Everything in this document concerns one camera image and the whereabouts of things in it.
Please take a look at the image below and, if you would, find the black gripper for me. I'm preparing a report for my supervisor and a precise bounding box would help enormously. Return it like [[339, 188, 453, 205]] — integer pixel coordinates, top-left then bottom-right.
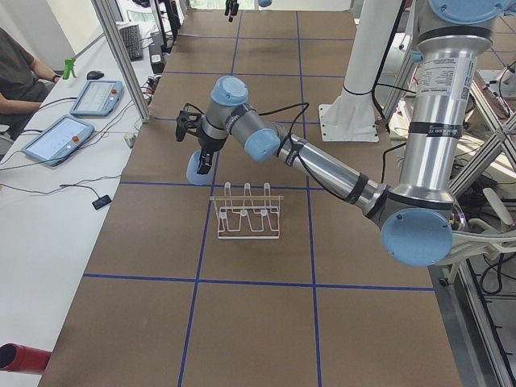
[[197, 136, 227, 175]]

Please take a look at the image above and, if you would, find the light blue plastic cup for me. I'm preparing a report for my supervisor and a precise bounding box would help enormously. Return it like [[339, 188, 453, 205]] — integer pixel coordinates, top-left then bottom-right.
[[185, 150, 216, 186]]

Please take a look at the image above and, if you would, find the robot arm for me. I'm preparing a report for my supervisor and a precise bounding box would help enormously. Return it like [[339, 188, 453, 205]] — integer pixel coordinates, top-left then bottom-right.
[[186, 1, 515, 267], [258, 0, 273, 8]]

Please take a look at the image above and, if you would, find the small black sensor puck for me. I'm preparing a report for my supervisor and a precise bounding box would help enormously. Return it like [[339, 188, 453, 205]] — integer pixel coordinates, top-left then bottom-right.
[[92, 195, 112, 210]]

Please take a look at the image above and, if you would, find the far blue teach pendant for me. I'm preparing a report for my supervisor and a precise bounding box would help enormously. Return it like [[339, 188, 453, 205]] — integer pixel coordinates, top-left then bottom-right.
[[69, 80, 123, 117]]

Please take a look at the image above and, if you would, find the blue teach pendant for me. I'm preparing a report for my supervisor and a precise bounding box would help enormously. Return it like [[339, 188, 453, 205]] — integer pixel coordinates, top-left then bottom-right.
[[21, 115, 94, 167], [69, 80, 123, 117]]

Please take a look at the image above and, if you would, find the black computer mouse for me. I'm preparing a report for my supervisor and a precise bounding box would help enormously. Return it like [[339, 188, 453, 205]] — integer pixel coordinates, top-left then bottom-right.
[[86, 70, 104, 80]]

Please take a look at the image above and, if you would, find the black keyboard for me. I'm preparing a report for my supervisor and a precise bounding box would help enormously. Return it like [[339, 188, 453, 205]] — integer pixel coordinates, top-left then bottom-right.
[[119, 24, 144, 61]]

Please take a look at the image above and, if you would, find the near blue teach pendant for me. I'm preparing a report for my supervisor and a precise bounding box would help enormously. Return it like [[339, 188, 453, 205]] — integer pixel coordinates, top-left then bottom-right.
[[21, 115, 94, 167]]

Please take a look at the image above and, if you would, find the green plastic clamp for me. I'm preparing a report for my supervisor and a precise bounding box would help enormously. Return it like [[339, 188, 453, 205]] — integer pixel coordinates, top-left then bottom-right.
[[62, 57, 77, 80]]

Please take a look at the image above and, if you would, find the seated person dark shirt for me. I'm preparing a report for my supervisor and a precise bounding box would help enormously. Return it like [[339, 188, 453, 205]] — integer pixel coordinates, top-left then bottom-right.
[[0, 29, 61, 140]]

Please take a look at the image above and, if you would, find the red cylinder object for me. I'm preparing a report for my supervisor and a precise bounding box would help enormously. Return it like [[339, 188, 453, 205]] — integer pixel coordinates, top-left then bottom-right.
[[1, 343, 52, 375]]

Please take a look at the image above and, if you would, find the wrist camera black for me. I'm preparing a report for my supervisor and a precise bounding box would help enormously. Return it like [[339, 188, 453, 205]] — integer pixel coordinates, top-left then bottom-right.
[[175, 103, 204, 142], [224, 0, 239, 23]]

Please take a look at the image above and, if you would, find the white wire cup holder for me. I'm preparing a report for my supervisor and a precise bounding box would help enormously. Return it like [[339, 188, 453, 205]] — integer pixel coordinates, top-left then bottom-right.
[[210, 182, 284, 239]]

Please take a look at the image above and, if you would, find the white camera mast pillar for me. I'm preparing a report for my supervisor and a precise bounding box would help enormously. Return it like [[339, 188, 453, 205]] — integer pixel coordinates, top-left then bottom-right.
[[318, 0, 404, 142]]

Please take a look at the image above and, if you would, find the aluminium frame post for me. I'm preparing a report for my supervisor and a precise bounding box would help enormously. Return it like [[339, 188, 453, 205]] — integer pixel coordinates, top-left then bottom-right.
[[91, 0, 150, 123]]

